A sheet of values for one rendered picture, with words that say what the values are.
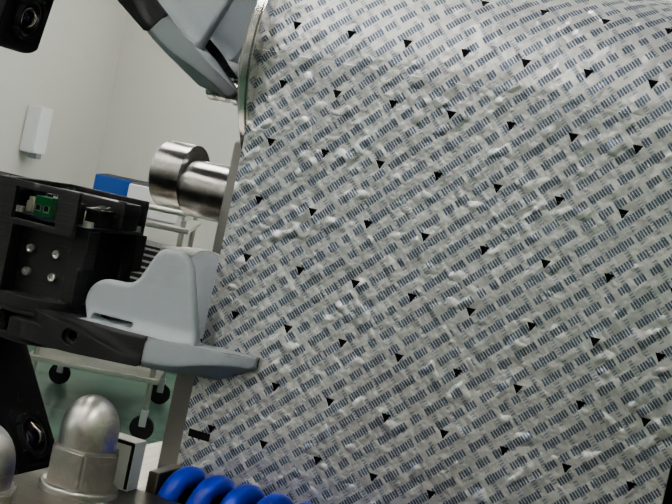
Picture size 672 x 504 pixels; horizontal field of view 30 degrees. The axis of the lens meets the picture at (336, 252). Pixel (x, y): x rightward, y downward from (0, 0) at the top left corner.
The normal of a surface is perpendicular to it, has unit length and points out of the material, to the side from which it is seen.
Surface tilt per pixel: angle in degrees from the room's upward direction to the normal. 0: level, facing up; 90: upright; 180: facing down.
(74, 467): 90
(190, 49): 102
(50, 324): 90
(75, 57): 90
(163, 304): 90
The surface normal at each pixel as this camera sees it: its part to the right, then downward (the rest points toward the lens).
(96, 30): 0.91, 0.22
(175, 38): -0.14, 0.24
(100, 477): 0.61, 0.17
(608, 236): -0.36, -0.03
